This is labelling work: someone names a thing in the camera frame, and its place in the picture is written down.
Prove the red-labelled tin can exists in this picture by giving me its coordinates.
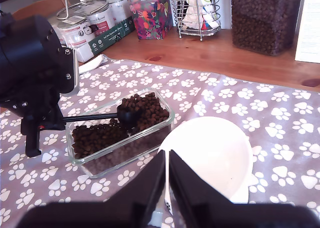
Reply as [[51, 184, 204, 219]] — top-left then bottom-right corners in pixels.
[[87, 2, 116, 36]]

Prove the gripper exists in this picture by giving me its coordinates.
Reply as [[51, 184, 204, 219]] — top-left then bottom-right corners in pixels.
[[0, 14, 81, 157]]

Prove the white paw-print cat bowl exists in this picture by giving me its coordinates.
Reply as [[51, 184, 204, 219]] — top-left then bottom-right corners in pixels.
[[156, 116, 260, 216]]

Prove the dark green cardboard tray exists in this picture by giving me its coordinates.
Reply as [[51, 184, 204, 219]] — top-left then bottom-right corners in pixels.
[[74, 16, 137, 63]]

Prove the white-labelled tin can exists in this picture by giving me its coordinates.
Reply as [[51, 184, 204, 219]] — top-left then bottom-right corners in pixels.
[[56, 19, 92, 48]]

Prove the purple paw-print tablecloth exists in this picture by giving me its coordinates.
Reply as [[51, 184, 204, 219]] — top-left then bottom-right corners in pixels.
[[0, 59, 320, 228]]

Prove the beige paper packet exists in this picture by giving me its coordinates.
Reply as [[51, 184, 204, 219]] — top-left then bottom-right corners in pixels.
[[183, 0, 204, 26]]

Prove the white plate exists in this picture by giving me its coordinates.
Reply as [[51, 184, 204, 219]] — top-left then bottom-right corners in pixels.
[[77, 54, 104, 75]]

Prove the black plastic measuring spoon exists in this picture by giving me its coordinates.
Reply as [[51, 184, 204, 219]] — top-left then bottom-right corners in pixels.
[[62, 97, 143, 132]]

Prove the tall clear white-lidded jar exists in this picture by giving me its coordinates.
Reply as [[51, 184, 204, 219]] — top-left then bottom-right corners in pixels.
[[229, 0, 303, 56]]

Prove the plain white tin can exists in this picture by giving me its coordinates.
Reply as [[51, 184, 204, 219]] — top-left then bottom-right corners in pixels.
[[107, 0, 131, 23]]

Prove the floral tissue box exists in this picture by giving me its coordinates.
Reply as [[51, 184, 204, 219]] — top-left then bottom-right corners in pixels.
[[129, 0, 174, 40]]

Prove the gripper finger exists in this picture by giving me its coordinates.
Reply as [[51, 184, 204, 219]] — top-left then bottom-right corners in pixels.
[[103, 149, 166, 227], [168, 149, 232, 228]]

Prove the chrome wire basket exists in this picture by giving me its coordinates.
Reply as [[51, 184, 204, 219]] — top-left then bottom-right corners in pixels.
[[169, 0, 222, 41]]

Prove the rectangular glass food container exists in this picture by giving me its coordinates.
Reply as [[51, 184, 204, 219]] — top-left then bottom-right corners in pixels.
[[65, 87, 176, 179]]

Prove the small white cardboard box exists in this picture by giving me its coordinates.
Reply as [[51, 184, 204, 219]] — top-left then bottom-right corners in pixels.
[[294, 0, 320, 64]]

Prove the brown cat food kibble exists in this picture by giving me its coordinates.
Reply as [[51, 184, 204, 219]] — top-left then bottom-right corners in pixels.
[[120, 97, 138, 111], [231, 0, 302, 55], [71, 92, 171, 160]]

